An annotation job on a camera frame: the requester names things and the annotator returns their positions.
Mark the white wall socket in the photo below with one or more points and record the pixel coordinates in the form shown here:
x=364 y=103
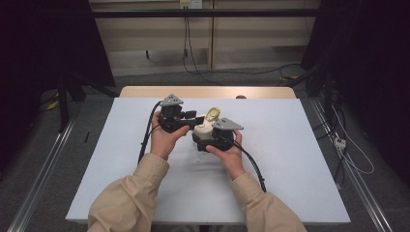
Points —
x=190 y=3

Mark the small black stick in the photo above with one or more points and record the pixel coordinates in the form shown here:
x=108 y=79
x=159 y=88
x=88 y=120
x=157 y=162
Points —
x=86 y=137

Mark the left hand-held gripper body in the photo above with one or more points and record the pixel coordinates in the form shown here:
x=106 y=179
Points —
x=170 y=114

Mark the white power strip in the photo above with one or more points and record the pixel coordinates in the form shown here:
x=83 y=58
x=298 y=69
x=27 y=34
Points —
x=339 y=142

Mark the dark curtain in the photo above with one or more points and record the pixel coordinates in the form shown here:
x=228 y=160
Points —
x=374 y=71
x=42 y=58

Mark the aluminium floor rail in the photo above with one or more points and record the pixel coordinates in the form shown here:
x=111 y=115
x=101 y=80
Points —
x=38 y=180
x=357 y=183

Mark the person's left hand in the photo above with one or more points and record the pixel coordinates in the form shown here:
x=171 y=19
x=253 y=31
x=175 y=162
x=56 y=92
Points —
x=164 y=141

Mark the black metal stand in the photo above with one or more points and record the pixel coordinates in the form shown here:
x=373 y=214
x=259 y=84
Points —
x=327 y=93
x=63 y=106

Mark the black horizontal bar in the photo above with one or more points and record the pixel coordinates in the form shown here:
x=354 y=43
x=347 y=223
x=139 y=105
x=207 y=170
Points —
x=206 y=13

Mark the dark round table grommet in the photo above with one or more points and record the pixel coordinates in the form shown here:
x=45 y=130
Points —
x=240 y=97

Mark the clear bottle with white cap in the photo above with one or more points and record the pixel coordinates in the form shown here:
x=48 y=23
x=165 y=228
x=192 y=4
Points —
x=208 y=125

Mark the yellow tape strip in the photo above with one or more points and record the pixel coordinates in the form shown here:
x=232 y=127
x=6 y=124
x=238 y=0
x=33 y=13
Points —
x=52 y=105

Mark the person's right hand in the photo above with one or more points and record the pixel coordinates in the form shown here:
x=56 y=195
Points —
x=230 y=159

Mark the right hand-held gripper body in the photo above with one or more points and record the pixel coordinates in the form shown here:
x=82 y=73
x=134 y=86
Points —
x=222 y=137

